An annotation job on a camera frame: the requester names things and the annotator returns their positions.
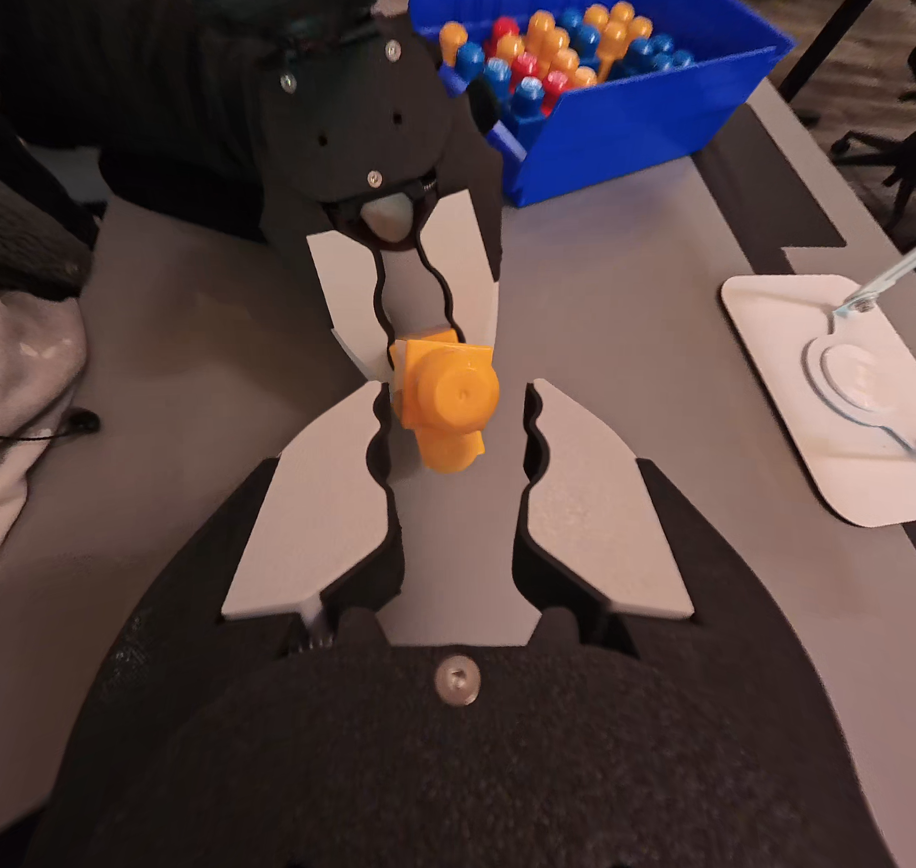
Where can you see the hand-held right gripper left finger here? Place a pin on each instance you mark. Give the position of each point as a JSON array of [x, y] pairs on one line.
[[315, 524]]

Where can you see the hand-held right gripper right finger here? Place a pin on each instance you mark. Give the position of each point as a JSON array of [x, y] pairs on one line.
[[608, 532]]

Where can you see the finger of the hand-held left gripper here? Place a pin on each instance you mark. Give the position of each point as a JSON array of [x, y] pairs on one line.
[[465, 267], [347, 288]]

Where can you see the orange one-stud mega block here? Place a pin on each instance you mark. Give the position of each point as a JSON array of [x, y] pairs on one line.
[[458, 389]]

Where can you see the orange two-stud mega block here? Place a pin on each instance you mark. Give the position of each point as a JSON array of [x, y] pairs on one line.
[[451, 453]]

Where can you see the blue plastic bin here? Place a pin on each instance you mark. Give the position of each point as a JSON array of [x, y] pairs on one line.
[[644, 131]]

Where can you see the pile of colourful mega blocks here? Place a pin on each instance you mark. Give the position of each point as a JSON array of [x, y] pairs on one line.
[[558, 45]]

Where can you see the person's left forearm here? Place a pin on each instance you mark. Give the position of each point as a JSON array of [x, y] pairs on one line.
[[143, 59]]

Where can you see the grey hooded sweatshirt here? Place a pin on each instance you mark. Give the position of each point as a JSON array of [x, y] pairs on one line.
[[36, 381]]

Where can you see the black fleece jacket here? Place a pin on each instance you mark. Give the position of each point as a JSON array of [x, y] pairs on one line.
[[36, 238]]

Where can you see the black office chair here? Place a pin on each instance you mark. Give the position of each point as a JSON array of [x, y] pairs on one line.
[[887, 152]]

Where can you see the wood-edged office desk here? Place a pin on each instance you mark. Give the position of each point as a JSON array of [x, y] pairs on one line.
[[844, 17]]

